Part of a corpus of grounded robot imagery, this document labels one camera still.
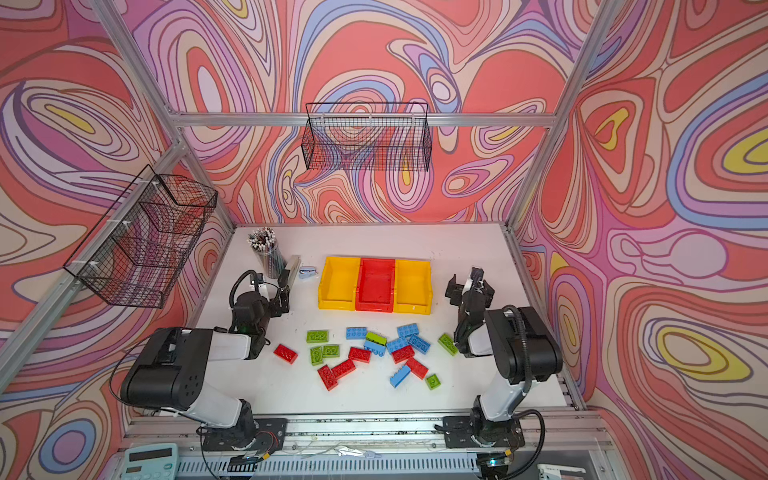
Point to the red brick on side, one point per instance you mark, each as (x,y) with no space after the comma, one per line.
(359,355)

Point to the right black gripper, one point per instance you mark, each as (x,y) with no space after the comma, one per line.
(471,294)

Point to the red middle bin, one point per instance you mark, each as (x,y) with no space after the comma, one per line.
(376,285)

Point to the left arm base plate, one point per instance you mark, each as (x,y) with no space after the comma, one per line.
(266,435)

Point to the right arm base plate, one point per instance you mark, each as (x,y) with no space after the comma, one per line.
(469,432)

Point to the green brick square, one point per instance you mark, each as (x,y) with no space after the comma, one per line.
(331,351)

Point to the blue brick bottom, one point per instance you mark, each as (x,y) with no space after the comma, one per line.
(402,373)

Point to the red long brick diagonal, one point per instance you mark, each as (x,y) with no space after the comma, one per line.
(343,369)

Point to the red studded brick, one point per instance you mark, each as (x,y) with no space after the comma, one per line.
(417,368)

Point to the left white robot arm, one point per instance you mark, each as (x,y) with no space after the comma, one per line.
(169,374)

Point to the wire basket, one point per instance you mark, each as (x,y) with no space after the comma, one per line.
(367,136)
(162,217)

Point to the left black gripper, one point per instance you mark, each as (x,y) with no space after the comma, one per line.
(282,297)

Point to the right yellow bin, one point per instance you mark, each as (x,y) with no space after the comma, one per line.
(413,287)

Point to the green long brick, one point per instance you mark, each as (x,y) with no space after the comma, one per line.
(317,336)

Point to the back wire basket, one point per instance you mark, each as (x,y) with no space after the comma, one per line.
(367,136)

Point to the red brick far left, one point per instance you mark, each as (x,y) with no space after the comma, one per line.
(285,353)

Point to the cup of pencils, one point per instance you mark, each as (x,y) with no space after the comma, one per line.
(264,243)

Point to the small green brick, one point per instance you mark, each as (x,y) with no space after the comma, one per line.
(433,382)

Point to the left wire basket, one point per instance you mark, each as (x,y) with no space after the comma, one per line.
(162,217)

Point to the calculator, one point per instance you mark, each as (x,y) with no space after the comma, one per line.
(151,462)

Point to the red brick centre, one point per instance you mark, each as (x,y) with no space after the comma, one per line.
(403,354)

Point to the left yellow bin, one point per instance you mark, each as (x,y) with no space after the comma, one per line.
(338,284)

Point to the red long brick bottom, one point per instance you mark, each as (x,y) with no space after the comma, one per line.
(327,377)

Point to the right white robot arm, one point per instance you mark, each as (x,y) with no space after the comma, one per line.
(525,355)

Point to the white device bottom right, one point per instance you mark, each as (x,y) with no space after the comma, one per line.
(560,472)

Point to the yellow bin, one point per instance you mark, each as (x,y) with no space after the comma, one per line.
(413,287)
(338,284)

